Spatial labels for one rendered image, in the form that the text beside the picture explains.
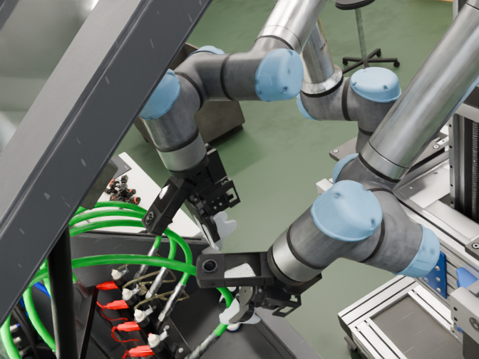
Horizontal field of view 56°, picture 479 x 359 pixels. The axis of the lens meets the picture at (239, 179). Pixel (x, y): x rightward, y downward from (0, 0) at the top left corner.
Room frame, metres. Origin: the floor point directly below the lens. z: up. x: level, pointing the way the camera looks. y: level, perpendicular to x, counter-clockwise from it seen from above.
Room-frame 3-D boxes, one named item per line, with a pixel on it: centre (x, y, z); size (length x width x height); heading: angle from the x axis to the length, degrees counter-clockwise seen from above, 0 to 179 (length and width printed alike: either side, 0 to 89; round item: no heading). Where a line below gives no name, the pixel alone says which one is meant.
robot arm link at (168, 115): (0.66, 0.07, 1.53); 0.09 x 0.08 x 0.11; 138
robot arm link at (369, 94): (1.00, -0.40, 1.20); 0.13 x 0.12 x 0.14; 48
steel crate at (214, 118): (3.47, 0.25, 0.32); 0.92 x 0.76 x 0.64; 20
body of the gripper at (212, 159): (0.66, 0.06, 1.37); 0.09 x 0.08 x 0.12; 111
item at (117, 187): (1.33, 0.40, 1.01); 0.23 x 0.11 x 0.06; 21
